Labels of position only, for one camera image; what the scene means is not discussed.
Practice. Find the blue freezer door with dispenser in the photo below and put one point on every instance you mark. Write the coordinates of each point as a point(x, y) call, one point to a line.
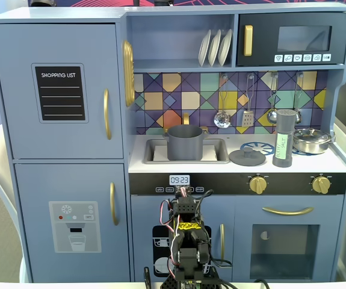
point(34, 186)

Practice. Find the blue toy kitchen unit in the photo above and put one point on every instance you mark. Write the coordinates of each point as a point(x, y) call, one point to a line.
point(178, 39)

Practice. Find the shiny steel pot with lid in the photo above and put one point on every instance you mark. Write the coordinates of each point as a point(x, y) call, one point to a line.
point(312, 140)

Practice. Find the blue oven door with window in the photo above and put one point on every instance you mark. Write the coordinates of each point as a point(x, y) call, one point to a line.
point(245, 241)

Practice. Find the black shopping list chalkboard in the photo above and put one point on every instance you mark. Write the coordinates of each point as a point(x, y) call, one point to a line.
point(59, 102)

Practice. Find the metal hanging utensil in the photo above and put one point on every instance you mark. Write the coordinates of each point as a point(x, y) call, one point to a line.
point(298, 90)

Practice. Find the small wrist camera board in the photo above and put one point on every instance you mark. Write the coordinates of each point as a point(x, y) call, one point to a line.
point(183, 191)

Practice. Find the metal ladle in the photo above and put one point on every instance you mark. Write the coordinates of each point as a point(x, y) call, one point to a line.
point(271, 116)

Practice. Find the black microwave door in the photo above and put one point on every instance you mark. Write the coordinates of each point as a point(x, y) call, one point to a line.
point(263, 42)

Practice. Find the gold stove knob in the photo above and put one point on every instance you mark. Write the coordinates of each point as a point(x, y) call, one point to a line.
point(321, 184)
point(257, 184)

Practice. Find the blue dishwasher door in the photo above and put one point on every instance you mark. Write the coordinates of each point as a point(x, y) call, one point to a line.
point(142, 210)

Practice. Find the gold toy faucet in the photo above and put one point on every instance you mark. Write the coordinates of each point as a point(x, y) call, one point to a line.
point(186, 118)

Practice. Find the gray water dispenser sticker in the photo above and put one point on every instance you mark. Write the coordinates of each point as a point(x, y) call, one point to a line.
point(75, 228)

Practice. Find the gray plastic pot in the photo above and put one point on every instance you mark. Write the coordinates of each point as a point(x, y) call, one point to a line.
point(184, 144)

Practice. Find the white toy plate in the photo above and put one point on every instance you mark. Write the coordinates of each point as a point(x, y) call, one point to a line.
point(214, 48)
point(203, 48)
point(225, 46)

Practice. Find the gray salt shaker green label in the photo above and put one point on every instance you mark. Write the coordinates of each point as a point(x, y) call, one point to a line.
point(284, 126)

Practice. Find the metal skimmer spoon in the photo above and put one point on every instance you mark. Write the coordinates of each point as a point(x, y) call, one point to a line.
point(222, 119)

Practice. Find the gray pot lid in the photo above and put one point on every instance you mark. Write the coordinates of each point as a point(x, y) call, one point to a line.
point(246, 157)

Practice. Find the tall blue fridge door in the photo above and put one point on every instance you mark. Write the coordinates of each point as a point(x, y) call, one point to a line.
point(16, 90)

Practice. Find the metal slotted spatula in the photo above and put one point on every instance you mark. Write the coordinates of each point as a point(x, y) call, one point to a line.
point(248, 119)

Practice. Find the gray toy sink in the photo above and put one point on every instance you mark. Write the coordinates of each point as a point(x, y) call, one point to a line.
point(222, 150)

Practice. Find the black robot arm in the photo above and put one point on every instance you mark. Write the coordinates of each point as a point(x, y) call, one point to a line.
point(187, 256)

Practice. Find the black stove control panel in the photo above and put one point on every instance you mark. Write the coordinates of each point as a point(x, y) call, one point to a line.
point(221, 183)

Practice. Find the digital clock display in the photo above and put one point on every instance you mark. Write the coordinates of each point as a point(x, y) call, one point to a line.
point(179, 180)

